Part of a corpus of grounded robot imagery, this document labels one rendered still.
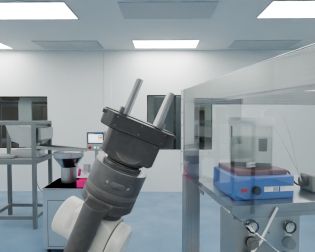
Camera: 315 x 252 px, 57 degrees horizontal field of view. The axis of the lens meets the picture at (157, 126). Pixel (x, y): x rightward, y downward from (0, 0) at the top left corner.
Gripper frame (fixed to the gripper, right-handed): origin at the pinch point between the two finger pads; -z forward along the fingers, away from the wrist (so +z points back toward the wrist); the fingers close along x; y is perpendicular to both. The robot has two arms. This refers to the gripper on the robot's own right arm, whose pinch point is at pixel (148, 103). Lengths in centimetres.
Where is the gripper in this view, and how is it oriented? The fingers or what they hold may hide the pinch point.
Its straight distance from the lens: 46.8
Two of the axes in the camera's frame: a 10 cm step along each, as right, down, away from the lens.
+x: -9.0, -3.7, -2.1
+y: -1.6, -1.7, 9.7
